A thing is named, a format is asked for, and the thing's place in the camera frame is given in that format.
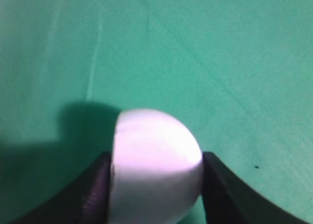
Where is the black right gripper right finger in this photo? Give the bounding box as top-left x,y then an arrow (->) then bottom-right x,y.
201,152 -> 304,224

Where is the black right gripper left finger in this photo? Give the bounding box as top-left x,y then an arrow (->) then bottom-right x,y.
10,152 -> 112,224

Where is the white earphone case body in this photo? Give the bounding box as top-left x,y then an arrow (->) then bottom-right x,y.
108,109 -> 203,224

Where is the green table cloth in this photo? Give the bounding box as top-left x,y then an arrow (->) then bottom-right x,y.
0,0 -> 313,224

